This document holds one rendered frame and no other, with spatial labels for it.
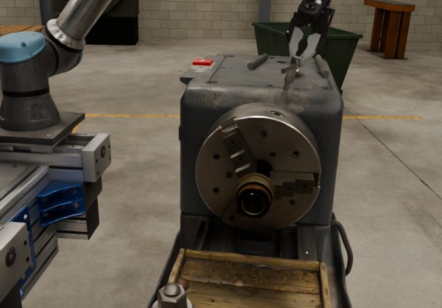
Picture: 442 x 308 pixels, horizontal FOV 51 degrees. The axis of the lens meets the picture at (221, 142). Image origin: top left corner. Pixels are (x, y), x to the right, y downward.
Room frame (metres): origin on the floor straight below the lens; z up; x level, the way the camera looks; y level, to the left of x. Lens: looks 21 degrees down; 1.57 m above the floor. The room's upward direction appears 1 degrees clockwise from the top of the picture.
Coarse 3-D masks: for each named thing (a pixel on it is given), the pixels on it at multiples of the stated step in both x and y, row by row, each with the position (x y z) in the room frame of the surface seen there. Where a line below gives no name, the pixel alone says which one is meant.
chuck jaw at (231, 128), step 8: (232, 120) 1.09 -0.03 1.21; (224, 128) 1.07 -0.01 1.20; (232, 128) 1.07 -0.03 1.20; (224, 136) 1.04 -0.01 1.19; (232, 136) 1.03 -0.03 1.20; (240, 136) 1.04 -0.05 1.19; (232, 144) 1.03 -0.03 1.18; (240, 144) 1.02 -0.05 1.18; (232, 152) 1.03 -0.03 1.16; (240, 152) 1.01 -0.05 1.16; (248, 152) 1.03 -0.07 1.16; (232, 160) 1.01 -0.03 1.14; (240, 160) 1.01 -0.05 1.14; (248, 160) 1.00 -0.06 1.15; (256, 160) 1.06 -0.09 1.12; (240, 168) 0.99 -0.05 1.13; (248, 168) 0.98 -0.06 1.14; (256, 168) 1.02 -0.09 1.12; (240, 176) 0.98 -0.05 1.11
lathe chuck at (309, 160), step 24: (240, 120) 1.06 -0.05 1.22; (264, 120) 1.06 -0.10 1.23; (288, 120) 1.08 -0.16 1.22; (216, 144) 1.07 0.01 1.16; (264, 144) 1.06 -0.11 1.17; (288, 144) 1.05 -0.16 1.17; (312, 144) 1.06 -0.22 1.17; (216, 168) 1.07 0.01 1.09; (288, 168) 1.05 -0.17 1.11; (312, 168) 1.04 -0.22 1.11; (216, 192) 1.07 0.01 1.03; (264, 216) 1.05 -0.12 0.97; (288, 216) 1.05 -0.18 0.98
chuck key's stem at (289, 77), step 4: (292, 56) 1.09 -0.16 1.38; (296, 56) 1.10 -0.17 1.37; (292, 60) 1.09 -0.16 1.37; (296, 60) 1.08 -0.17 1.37; (300, 60) 1.09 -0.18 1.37; (296, 64) 1.08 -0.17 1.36; (296, 68) 1.09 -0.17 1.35; (288, 72) 1.09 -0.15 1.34; (292, 72) 1.08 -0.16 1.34; (288, 76) 1.09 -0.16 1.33; (292, 76) 1.09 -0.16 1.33; (288, 80) 1.09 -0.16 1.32; (292, 80) 1.09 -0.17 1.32; (284, 84) 1.10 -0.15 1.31; (288, 84) 1.09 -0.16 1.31; (284, 88) 1.09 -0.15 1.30; (288, 88) 1.09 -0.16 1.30; (284, 92) 1.09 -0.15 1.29; (280, 96) 1.09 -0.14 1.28; (284, 96) 1.09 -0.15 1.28; (280, 100) 1.09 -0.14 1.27; (284, 100) 1.09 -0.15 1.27
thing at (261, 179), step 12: (240, 180) 0.98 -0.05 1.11; (252, 180) 0.95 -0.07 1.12; (264, 180) 0.96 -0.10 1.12; (240, 192) 0.93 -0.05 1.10; (252, 192) 0.91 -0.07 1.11; (264, 192) 0.92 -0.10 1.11; (240, 204) 0.92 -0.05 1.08; (252, 204) 0.96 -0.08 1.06; (264, 204) 0.92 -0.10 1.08; (252, 216) 0.91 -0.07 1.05
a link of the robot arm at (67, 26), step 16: (80, 0) 1.26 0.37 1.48; (96, 0) 1.25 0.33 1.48; (64, 16) 1.27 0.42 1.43; (80, 16) 1.26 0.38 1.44; (96, 16) 1.28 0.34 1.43; (48, 32) 1.27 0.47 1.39; (64, 32) 1.27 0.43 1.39; (80, 32) 1.28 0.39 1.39; (64, 48) 1.27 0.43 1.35; (80, 48) 1.30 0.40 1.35; (64, 64) 1.28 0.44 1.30
